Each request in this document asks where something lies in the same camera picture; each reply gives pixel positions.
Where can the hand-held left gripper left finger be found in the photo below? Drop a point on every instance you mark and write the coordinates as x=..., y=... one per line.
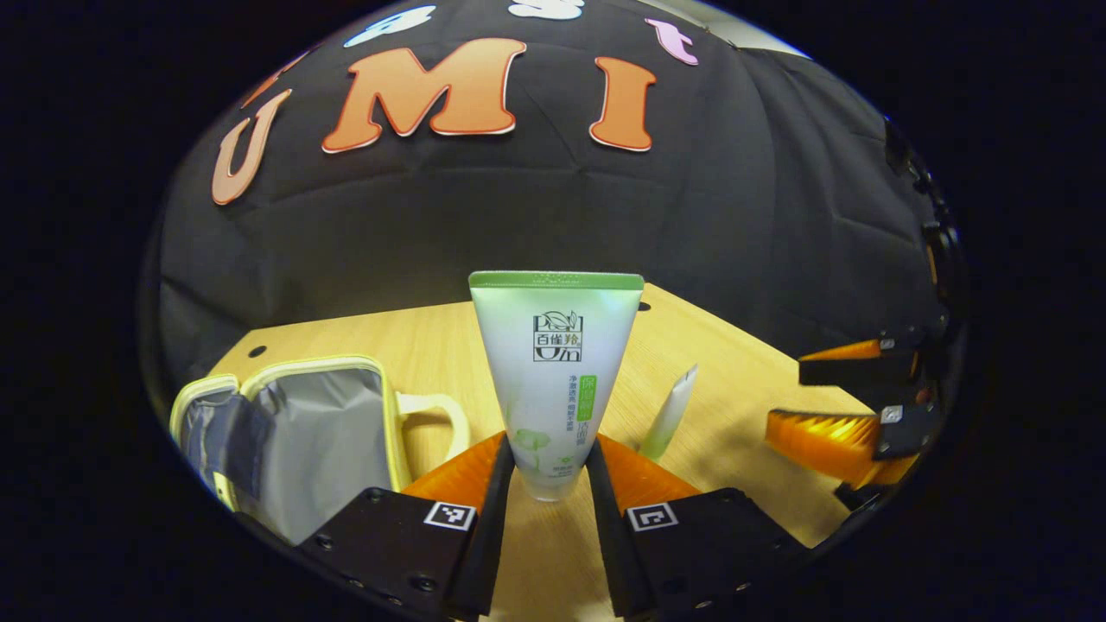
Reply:
x=488, y=536

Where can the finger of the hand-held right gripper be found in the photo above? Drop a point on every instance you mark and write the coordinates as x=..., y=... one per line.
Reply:
x=855, y=370
x=829, y=441

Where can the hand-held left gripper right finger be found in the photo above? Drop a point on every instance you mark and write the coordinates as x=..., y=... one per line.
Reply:
x=609, y=536

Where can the small slim white tube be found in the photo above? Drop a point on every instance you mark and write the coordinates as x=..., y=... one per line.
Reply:
x=672, y=415

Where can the large green white tube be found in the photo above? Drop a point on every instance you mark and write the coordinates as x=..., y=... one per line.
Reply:
x=553, y=380

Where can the pale yellow suitcase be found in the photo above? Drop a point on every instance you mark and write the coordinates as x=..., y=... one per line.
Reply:
x=320, y=441

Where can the black backdrop cloth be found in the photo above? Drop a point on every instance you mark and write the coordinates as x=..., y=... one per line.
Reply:
x=518, y=207

